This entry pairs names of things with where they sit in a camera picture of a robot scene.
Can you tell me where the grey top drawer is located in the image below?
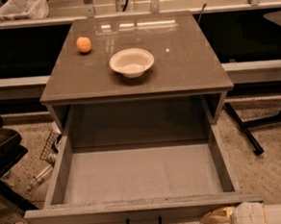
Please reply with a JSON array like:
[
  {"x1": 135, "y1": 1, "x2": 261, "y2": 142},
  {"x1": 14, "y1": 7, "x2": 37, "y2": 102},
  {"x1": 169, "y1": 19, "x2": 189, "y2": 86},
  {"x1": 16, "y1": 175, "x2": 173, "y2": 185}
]
[{"x1": 15, "y1": 90, "x2": 266, "y2": 224}]

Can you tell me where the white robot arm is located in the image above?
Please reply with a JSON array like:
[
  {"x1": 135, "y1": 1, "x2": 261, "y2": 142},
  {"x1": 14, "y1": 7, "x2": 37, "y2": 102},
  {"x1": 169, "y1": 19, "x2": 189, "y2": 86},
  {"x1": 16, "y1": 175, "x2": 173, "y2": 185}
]
[{"x1": 200, "y1": 202, "x2": 281, "y2": 224}]

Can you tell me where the grey drawer cabinet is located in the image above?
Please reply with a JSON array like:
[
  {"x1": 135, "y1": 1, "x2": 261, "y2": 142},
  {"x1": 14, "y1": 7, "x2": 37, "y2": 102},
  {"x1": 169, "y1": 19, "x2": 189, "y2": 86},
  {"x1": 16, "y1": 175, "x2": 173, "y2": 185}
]
[{"x1": 34, "y1": 8, "x2": 238, "y2": 138}]

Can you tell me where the white paper bowl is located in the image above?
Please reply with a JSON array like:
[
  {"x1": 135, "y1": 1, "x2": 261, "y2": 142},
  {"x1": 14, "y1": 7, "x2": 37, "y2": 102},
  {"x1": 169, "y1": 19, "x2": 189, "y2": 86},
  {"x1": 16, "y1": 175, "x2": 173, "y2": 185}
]
[{"x1": 109, "y1": 48, "x2": 154, "y2": 78}]

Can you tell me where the orange round fruit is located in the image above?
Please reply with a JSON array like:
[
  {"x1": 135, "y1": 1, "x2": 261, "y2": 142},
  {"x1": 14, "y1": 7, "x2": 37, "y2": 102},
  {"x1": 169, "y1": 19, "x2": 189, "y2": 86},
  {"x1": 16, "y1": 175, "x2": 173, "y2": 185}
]
[{"x1": 76, "y1": 37, "x2": 91, "y2": 54}]

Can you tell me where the clear plastic bottle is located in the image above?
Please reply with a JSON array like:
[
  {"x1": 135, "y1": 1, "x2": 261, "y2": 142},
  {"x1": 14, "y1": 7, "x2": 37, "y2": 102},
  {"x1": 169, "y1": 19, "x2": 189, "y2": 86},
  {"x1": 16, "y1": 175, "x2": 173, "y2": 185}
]
[{"x1": 27, "y1": 164, "x2": 53, "y2": 191}]

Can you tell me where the white plastic bag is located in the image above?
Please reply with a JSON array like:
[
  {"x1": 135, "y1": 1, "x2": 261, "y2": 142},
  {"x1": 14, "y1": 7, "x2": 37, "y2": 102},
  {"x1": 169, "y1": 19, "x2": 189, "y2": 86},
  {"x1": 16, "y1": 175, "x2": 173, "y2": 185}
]
[{"x1": 0, "y1": 0, "x2": 49, "y2": 21}]

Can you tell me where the wire mesh basket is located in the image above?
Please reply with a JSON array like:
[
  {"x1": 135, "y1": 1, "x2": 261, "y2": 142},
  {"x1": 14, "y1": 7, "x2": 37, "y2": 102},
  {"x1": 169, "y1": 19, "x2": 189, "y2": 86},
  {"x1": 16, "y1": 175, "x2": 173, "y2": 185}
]
[{"x1": 39, "y1": 130, "x2": 63, "y2": 164}]

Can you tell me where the black cable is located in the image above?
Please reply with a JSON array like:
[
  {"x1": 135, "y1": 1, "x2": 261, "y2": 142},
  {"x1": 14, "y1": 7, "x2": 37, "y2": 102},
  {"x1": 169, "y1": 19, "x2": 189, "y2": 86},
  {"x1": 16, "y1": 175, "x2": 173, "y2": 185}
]
[{"x1": 195, "y1": 2, "x2": 209, "y2": 24}]

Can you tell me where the black table leg frame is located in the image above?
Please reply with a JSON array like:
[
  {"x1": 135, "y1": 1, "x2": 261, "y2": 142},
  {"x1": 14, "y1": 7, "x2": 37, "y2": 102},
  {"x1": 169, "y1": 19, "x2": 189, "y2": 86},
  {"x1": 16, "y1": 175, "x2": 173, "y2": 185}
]
[{"x1": 225, "y1": 103, "x2": 281, "y2": 156}]

